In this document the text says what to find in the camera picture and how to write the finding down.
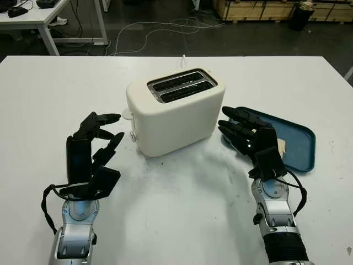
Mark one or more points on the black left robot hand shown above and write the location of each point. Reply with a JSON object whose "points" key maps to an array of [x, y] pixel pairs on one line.
{"points": [[78, 157]]}

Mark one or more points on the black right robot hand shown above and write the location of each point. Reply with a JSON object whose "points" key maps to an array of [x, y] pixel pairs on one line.
{"points": [[264, 138]]}

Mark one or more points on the slice of white bread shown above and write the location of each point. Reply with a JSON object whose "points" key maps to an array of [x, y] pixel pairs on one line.
{"points": [[282, 146]]}

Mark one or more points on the white toaster lever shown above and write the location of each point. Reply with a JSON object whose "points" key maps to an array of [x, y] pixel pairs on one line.
{"points": [[126, 113]]}

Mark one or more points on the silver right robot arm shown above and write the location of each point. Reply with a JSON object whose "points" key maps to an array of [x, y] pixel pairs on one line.
{"points": [[278, 209]]}

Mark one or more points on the blue plastic tray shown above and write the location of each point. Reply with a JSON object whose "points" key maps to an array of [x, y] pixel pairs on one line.
{"points": [[298, 143]]}

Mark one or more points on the silver toaster dial knob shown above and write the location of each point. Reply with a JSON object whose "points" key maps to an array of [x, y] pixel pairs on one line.
{"points": [[133, 136]]}

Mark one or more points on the cream white two-slot toaster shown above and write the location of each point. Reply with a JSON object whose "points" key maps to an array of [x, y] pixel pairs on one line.
{"points": [[171, 124]]}

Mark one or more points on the black trash bin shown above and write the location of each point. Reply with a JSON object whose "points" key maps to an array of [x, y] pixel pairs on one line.
{"points": [[300, 18]]}

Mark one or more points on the stacked wooden crates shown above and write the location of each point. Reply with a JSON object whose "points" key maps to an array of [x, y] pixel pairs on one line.
{"points": [[248, 9]]}

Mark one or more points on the white shoes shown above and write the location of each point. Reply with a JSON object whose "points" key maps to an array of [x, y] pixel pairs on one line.
{"points": [[58, 21]]}

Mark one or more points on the crumpled brown paper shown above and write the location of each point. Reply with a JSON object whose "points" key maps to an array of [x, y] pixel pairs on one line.
{"points": [[306, 4]]}

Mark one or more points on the white office desk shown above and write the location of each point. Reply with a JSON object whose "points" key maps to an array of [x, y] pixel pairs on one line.
{"points": [[36, 16]]}

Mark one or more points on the black desktop device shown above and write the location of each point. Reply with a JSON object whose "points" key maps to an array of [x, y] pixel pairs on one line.
{"points": [[47, 3]]}

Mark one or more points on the black computer mouse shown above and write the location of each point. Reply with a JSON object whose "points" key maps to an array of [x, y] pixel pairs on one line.
{"points": [[17, 11]]}

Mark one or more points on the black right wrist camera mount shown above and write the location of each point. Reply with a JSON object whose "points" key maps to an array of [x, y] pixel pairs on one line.
{"points": [[271, 163]]}

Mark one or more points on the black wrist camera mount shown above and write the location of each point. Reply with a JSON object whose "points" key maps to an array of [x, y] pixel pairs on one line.
{"points": [[104, 179], [271, 163]]}

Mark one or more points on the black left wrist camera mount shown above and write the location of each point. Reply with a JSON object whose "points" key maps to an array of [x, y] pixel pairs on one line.
{"points": [[104, 179]]}

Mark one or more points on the white furniture frame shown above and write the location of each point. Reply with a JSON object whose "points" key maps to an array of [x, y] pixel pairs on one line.
{"points": [[348, 74]]}

